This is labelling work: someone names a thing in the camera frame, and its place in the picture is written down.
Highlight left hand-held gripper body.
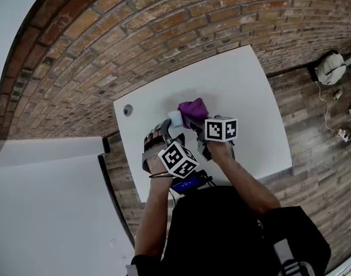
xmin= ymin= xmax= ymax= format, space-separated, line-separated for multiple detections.
xmin=141 ymin=126 xmax=200 ymax=179

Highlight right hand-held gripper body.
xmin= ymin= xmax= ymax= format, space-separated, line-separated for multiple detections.
xmin=197 ymin=117 xmax=239 ymax=162

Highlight purple wiping cloth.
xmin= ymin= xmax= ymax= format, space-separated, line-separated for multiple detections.
xmin=177 ymin=97 xmax=209 ymax=131

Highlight person's left forearm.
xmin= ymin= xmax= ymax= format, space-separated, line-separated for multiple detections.
xmin=134 ymin=177 xmax=176 ymax=260

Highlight person's right forearm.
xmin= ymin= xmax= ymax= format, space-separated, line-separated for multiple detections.
xmin=209 ymin=141 xmax=281 ymax=218

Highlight person's left hand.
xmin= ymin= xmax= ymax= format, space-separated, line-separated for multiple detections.
xmin=144 ymin=128 xmax=170 ymax=177

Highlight black wrist band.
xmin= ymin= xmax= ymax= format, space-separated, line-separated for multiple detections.
xmin=148 ymin=171 xmax=176 ymax=180

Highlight black device with blue screen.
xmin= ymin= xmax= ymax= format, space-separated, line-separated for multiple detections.
xmin=171 ymin=170 xmax=213 ymax=195

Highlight person's black shirt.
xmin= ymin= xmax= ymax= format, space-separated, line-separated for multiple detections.
xmin=131 ymin=184 xmax=331 ymax=276

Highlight white power strip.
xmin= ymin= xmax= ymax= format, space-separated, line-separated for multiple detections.
xmin=336 ymin=128 xmax=351 ymax=142

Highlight white backpack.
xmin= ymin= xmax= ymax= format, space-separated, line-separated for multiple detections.
xmin=315 ymin=50 xmax=346 ymax=86

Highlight black metal frame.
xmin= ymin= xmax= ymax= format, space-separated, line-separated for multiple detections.
xmin=97 ymin=138 xmax=136 ymax=248

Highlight long white floor cable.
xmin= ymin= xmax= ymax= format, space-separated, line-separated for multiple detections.
xmin=316 ymin=81 xmax=342 ymax=133

